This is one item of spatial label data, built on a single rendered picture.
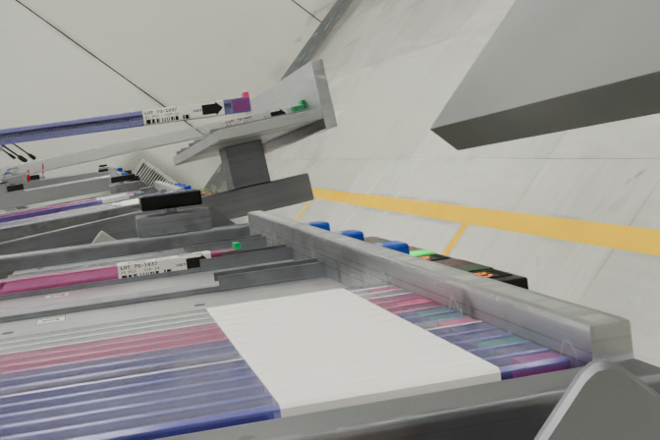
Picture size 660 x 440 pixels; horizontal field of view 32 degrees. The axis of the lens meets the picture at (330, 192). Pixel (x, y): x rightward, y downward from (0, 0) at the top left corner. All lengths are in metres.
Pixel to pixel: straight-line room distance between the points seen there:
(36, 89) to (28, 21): 0.49
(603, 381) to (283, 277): 0.41
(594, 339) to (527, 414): 0.04
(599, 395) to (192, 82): 8.18
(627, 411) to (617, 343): 0.07
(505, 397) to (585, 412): 0.05
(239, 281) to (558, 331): 0.33
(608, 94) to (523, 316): 0.52
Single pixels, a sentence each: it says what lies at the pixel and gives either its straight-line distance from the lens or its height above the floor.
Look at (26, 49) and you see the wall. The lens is 8.39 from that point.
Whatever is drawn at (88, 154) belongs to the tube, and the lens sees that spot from 1.08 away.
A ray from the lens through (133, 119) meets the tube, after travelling 0.84.
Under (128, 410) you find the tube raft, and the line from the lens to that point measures 0.32.
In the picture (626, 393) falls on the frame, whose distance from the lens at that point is 0.24.
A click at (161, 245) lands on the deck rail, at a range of 0.93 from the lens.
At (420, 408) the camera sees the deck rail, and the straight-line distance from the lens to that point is 0.27.
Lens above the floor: 0.86
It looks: 11 degrees down
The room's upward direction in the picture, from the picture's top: 54 degrees counter-clockwise
